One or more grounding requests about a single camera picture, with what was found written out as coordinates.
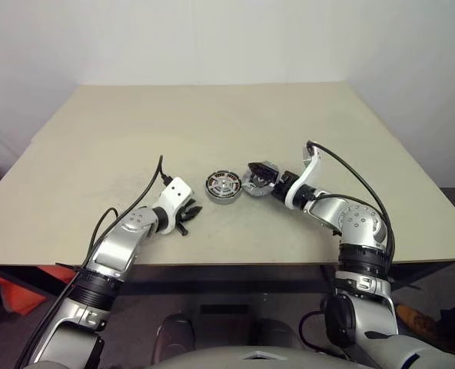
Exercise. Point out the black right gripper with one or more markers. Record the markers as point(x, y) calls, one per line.
point(283, 184)

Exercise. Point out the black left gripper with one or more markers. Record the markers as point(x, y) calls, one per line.
point(182, 227)

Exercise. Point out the silver motor lid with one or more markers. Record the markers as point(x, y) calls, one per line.
point(258, 191)

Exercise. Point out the black motor housing copper coils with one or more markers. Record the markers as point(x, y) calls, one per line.
point(221, 200)

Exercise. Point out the silver spoked rotor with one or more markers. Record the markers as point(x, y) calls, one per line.
point(223, 183)

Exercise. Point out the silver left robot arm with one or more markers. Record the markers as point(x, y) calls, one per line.
point(112, 246)

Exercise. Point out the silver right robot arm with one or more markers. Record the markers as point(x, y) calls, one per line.
point(354, 223)

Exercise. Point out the dark rounded shape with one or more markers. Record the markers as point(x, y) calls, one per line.
point(173, 334)

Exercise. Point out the silver robot torso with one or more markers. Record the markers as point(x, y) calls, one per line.
point(250, 357)

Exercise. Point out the orange fabric object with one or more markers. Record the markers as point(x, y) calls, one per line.
point(27, 292)

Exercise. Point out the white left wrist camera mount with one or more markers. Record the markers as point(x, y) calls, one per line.
point(175, 192)

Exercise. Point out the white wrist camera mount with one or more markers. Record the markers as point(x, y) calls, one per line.
point(175, 192)
point(306, 173)

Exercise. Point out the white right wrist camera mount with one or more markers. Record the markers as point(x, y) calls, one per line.
point(306, 173)

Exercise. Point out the black table frame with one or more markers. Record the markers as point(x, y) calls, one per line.
point(231, 274)

